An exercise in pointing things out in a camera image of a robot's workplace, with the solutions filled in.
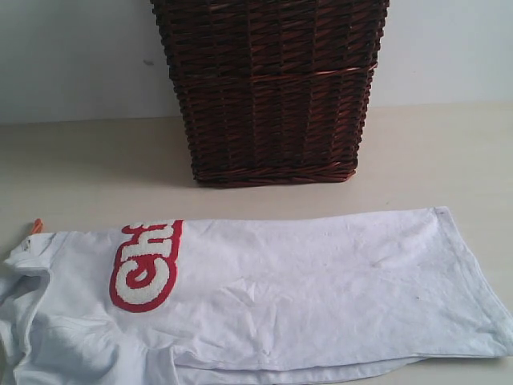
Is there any white t-shirt red logo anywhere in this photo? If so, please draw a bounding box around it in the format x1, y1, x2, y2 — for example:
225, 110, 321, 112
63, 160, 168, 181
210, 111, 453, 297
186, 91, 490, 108
1, 208, 512, 384

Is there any dark brown wicker basket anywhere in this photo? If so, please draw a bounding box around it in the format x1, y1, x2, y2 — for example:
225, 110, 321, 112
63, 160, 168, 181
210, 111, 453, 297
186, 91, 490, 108
152, 0, 390, 187

